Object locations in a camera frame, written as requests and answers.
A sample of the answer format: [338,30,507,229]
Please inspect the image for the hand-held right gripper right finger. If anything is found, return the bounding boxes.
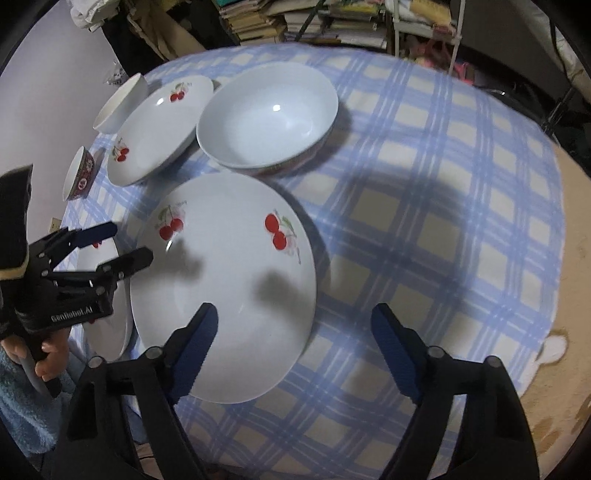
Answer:
[370,302,541,480]

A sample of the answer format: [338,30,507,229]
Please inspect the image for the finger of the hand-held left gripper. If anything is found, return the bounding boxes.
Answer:
[44,247,154,298]
[28,222,118,274]

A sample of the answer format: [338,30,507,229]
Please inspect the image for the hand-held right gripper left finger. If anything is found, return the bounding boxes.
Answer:
[51,302,220,480]

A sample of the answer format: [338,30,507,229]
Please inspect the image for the small white bowl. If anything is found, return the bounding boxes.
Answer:
[92,73,149,134]

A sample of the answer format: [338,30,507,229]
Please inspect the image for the large white bowl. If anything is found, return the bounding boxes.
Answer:
[196,62,340,176]

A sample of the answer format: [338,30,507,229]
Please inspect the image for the person's left hand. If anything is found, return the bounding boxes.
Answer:
[2,330,70,384]

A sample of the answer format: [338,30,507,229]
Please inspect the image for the small red patterned bowl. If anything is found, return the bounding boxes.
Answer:
[62,145,97,202]

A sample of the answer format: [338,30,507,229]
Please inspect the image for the blue towel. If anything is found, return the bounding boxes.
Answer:
[0,346,77,455]

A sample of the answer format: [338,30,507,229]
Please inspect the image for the blue plaid tablecloth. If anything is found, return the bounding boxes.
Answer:
[60,44,566,472]

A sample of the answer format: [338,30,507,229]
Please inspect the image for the printed plastic bag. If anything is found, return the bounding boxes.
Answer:
[104,60,127,87]

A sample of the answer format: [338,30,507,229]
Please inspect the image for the beige blanket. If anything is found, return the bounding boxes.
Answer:
[508,143,591,457]

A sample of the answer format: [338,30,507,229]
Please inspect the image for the dark hanging coat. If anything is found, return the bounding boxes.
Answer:
[99,0,139,79]

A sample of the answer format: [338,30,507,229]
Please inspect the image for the white jacket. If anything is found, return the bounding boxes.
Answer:
[76,0,125,33]

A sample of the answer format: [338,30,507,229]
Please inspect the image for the stacks of books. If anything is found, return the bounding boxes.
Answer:
[219,0,389,49]

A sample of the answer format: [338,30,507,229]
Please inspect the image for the black metal stand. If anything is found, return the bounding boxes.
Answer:
[540,85,580,136]

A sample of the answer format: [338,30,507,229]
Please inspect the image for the pink plastic toy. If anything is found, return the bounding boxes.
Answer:
[413,39,476,85]

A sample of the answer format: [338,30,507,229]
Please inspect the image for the white metal cart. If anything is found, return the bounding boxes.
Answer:
[390,0,465,88]

